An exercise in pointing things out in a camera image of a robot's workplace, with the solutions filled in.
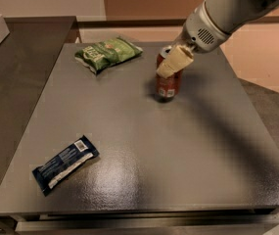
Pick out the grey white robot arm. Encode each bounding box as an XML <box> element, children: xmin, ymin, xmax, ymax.
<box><xmin>157</xmin><ymin>0</ymin><xmax>279</xmax><ymax>78</ymax></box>

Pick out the dark blue snack bar wrapper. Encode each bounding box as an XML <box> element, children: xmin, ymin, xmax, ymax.
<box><xmin>32</xmin><ymin>136</ymin><xmax>99</xmax><ymax>196</ymax></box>

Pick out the green jalapeno chip bag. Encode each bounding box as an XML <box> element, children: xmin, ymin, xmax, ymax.
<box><xmin>74</xmin><ymin>37</ymin><xmax>143</xmax><ymax>74</ymax></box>

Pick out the red coke can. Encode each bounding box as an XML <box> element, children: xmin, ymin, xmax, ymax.
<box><xmin>156</xmin><ymin>45</ymin><xmax>182</xmax><ymax>102</ymax></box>

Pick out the grey drawer front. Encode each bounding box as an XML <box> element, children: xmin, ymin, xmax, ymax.
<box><xmin>16</xmin><ymin>212</ymin><xmax>279</xmax><ymax>233</ymax></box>

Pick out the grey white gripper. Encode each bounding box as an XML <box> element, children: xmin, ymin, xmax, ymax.
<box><xmin>156</xmin><ymin>2</ymin><xmax>230</xmax><ymax>78</ymax></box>

